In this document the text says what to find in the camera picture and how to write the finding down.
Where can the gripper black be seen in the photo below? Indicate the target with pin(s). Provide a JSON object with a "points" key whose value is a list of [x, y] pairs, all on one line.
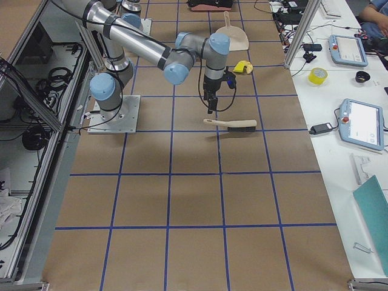
{"points": [[211, 85]]}

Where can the yellow sponge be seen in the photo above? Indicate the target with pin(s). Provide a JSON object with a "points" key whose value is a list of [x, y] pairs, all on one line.
{"points": [[239, 68]]}

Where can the beige hand brush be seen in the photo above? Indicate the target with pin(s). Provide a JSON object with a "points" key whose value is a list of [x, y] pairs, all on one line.
{"points": [[234, 126]]}

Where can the croissant bread piece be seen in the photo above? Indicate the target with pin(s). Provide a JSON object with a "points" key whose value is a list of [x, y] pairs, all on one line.
{"points": [[248, 68]]}

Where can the beige plastic dustpan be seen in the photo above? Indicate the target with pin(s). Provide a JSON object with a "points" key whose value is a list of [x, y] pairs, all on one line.
{"points": [[238, 38]]}

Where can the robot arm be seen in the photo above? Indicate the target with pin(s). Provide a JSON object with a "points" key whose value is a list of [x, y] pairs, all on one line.
{"points": [[129, 6], [174, 62]]}

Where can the bin with black bag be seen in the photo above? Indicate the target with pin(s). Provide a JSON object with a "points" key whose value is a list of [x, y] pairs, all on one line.
{"points": [[210, 5]]}

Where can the yellow tape roll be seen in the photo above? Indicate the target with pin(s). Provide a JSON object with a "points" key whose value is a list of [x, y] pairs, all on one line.
{"points": [[317, 76]]}

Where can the black power brick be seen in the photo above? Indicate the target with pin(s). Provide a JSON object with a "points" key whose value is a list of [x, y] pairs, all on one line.
{"points": [[321, 128]]}

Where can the blue teach pendant far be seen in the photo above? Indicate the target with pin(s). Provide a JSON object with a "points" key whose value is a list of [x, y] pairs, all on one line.
{"points": [[346, 50]]}

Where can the blue teach pendant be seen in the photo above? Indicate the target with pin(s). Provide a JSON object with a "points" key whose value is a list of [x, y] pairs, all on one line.
{"points": [[361, 123], [346, 50]]}

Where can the blue teach pendant near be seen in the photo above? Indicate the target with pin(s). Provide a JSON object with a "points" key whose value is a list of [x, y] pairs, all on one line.
{"points": [[361, 123]]}

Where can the teal board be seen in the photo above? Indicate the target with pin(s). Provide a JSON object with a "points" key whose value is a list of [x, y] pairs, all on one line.
{"points": [[373, 206]]}

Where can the white crumpled cloth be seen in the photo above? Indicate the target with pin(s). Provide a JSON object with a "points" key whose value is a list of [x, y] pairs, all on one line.
{"points": [[11, 210]]}

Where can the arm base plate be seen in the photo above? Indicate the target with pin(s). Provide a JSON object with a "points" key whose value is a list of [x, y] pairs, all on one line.
{"points": [[144, 25], [119, 121]]}

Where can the aluminium frame post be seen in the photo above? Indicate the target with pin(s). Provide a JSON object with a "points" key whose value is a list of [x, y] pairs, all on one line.
{"points": [[302, 29]]}

